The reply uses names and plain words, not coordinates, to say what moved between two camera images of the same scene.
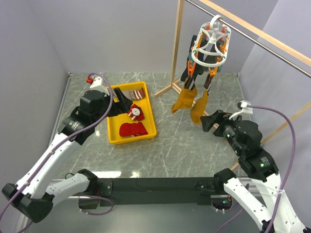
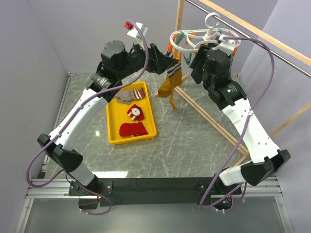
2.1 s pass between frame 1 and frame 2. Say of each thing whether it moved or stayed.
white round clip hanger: moved
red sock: stayed
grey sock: stayed
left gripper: moved
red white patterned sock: stayed
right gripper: moved
